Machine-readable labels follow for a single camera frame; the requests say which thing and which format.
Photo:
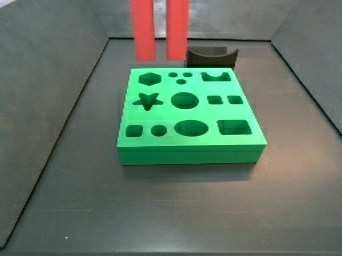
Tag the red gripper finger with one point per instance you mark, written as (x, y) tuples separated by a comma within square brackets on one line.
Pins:
[(142, 14), (177, 26)]

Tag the black curved foam piece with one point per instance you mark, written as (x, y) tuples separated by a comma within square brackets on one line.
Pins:
[(210, 57)]

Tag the green shape-sorter block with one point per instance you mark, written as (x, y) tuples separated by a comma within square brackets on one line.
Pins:
[(188, 116)]

